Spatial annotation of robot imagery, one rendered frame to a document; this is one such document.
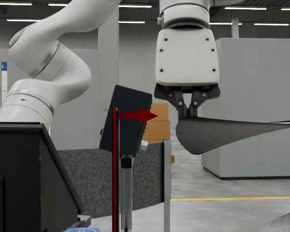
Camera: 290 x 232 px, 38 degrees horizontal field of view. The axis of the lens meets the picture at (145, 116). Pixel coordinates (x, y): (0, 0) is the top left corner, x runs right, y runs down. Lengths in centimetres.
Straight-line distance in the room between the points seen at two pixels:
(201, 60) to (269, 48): 642
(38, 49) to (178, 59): 50
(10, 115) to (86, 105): 568
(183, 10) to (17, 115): 45
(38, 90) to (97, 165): 147
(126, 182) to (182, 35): 57
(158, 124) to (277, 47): 299
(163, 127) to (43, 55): 773
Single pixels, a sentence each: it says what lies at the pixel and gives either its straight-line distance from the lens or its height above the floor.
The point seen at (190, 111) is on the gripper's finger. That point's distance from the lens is 67.
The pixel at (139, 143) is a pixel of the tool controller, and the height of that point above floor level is 109.
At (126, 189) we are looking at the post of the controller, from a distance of 117.
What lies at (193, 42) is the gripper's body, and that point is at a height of 130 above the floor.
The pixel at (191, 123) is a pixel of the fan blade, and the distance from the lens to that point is 59.
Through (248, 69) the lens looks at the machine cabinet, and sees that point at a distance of 696.
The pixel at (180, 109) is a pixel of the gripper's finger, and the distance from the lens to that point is 67.
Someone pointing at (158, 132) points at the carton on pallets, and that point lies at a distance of 876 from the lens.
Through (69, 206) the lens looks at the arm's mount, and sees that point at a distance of 91.
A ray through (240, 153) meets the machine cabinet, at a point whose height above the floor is 43.
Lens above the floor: 120
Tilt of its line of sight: 1 degrees down
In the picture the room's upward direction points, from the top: straight up
